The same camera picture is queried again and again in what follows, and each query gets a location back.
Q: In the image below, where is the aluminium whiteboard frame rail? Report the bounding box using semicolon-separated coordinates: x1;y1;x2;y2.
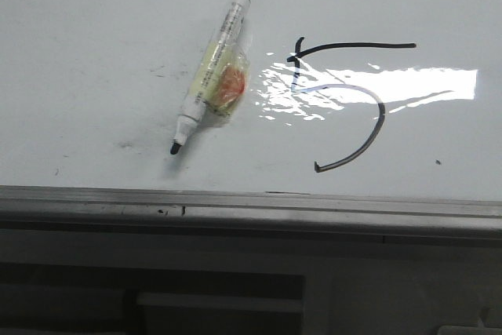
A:
1;186;501;241

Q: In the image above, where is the white whiteboard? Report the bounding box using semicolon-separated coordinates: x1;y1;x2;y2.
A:
1;0;501;201

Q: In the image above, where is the white whiteboard marker with tape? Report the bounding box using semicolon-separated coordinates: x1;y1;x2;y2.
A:
170;0;251;155

